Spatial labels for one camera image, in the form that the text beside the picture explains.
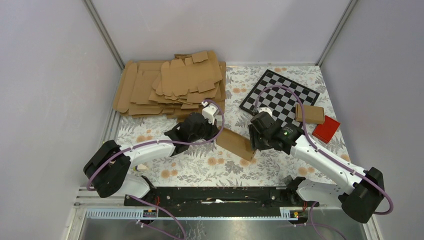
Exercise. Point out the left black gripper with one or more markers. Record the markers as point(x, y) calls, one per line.
point(213, 129)

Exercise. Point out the perforated metal cable tray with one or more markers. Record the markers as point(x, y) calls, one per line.
point(200, 212)

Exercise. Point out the floral table mat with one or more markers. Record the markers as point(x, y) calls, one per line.
point(210, 165)

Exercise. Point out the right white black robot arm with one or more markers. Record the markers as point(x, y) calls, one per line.
point(355, 190)

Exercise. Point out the stack of cardboard blanks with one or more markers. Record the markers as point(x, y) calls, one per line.
point(175, 87)

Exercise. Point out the folded small cardboard box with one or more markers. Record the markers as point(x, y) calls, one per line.
point(310, 114)

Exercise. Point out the brown cardboard box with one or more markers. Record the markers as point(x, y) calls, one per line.
point(236, 144)

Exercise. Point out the red box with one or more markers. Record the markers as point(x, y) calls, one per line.
point(325, 131)

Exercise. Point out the black white checkerboard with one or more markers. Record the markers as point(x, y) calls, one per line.
point(281, 102)

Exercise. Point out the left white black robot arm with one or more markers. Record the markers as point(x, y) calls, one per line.
point(108, 170)

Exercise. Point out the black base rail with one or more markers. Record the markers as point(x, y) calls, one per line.
point(184, 197)

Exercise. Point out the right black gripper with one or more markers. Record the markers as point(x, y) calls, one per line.
point(255, 144)

